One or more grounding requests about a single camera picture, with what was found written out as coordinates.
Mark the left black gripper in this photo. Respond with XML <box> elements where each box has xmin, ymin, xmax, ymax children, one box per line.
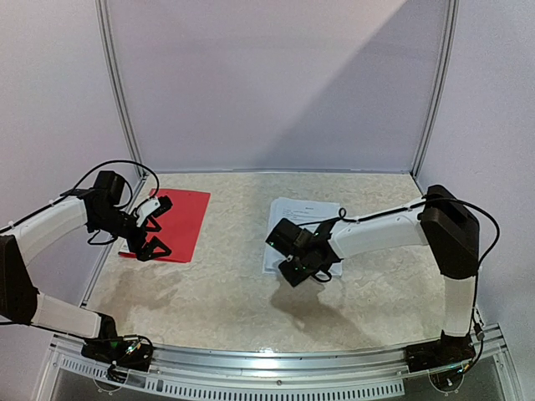
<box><xmin>90</xmin><ymin>206</ymin><xmax>171</xmax><ymax>261</ymax></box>

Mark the red file folder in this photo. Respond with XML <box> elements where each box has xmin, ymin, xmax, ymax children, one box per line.
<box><xmin>119</xmin><ymin>189</ymin><xmax>211</xmax><ymax>263</ymax></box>

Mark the stack of printed papers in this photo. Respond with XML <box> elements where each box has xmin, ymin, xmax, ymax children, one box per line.
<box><xmin>262</xmin><ymin>197</ymin><xmax>340</xmax><ymax>275</ymax></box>

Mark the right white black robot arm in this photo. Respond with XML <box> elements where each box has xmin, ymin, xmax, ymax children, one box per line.
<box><xmin>265</xmin><ymin>185</ymin><xmax>480</xmax><ymax>364</ymax></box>

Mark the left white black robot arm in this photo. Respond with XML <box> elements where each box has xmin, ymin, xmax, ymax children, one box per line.
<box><xmin>1</xmin><ymin>170</ymin><xmax>172</xmax><ymax>363</ymax></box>

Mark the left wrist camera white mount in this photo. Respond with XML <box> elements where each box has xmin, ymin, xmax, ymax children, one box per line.
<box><xmin>133</xmin><ymin>196</ymin><xmax>172</xmax><ymax>226</ymax></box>

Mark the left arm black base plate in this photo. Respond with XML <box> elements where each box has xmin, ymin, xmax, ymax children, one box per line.
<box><xmin>81</xmin><ymin>335</ymin><xmax>154</xmax><ymax>373</ymax></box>

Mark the aluminium front rail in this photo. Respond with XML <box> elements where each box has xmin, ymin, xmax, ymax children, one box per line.
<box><xmin>37</xmin><ymin>325</ymin><xmax>522</xmax><ymax>400</ymax></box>

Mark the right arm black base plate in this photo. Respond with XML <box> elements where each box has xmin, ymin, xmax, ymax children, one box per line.
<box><xmin>404</xmin><ymin>340</ymin><xmax>476</xmax><ymax>373</ymax></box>

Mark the left aluminium frame post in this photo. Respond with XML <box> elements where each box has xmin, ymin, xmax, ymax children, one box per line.
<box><xmin>95</xmin><ymin>0</ymin><xmax>142</xmax><ymax>163</ymax></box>

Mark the aluminium frame post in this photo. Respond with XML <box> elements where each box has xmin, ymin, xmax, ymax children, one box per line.
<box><xmin>410</xmin><ymin>0</ymin><xmax>460</xmax><ymax>181</ymax></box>
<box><xmin>95</xmin><ymin>0</ymin><xmax>142</xmax><ymax>163</ymax></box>

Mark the right aluminium frame post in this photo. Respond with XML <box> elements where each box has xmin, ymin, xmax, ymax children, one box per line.
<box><xmin>410</xmin><ymin>0</ymin><xmax>460</xmax><ymax>181</ymax></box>

